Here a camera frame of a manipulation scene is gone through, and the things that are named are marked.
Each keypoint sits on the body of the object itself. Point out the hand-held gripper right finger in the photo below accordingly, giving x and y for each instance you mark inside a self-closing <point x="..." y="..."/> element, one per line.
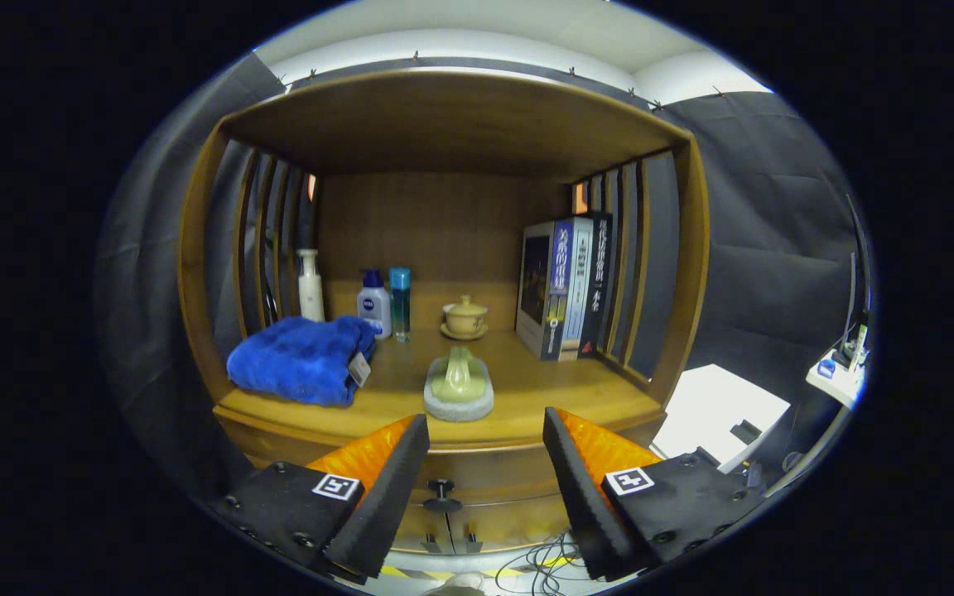
<point x="583" y="497"/>

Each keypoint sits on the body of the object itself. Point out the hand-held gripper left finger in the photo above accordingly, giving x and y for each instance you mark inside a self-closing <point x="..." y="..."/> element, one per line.
<point x="382" y="505"/>

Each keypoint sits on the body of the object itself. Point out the wooden drawer with black knob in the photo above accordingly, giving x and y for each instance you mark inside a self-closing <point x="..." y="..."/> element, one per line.
<point x="493" y="476"/>

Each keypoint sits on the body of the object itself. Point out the pale green scrub brush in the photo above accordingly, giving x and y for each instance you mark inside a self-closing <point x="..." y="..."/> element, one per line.
<point x="459" y="381"/>

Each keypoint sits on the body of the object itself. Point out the wooden cabinet door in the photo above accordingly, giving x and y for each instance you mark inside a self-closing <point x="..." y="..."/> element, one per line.
<point x="415" y="530"/>
<point x="518" y="526"/>

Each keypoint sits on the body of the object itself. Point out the wooden countertop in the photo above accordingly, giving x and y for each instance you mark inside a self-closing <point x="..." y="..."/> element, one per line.
<point x="527" y="389"/>

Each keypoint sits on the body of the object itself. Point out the white side cabinet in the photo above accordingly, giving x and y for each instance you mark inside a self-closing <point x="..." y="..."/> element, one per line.
<point x="717" y="406"/>

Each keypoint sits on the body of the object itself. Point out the wooden cabinet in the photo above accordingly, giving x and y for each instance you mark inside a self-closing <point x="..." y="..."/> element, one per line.
<point x="427" y="232"/>

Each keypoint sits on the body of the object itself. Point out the blue folded towel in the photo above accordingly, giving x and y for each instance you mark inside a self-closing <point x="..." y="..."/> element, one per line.
<point x="295" y="360"/>

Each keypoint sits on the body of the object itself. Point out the small black box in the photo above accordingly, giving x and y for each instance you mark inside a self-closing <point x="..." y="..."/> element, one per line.
<point x="746" y="431"/>

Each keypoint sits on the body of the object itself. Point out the white lotion bottle blue cap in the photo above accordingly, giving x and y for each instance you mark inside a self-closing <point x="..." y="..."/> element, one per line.
<point x="374" y="306"/>

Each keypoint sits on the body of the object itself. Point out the teal translucent bottle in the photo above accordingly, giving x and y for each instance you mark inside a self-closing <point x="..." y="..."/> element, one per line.
<point x="399" y="306"/>

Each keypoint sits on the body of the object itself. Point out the beige lidded teacup with saucer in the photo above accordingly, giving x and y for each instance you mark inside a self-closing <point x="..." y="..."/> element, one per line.
<point x="464" y="319"/>

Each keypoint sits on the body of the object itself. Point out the book with white spine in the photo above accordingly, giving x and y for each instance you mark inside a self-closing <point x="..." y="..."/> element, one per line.
<point x="578" y="281"/>

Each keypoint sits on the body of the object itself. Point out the book with black spine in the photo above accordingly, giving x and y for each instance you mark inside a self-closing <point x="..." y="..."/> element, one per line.
<point x="597" y="281"/>

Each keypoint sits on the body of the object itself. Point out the book with blue spine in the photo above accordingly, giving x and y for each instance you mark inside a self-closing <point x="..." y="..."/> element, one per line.
<point x="558" y="281"/>

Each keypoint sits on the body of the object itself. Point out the white pump bottle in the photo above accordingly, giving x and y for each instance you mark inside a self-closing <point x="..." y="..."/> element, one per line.
<point x="310" y="294"/>

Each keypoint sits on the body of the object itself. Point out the small blue object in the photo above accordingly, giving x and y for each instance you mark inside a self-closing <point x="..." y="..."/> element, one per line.
<point x="826" y="368"/>

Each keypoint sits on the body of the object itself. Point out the white side desk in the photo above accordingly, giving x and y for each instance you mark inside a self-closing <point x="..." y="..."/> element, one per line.
<point x="837" y="387"/>

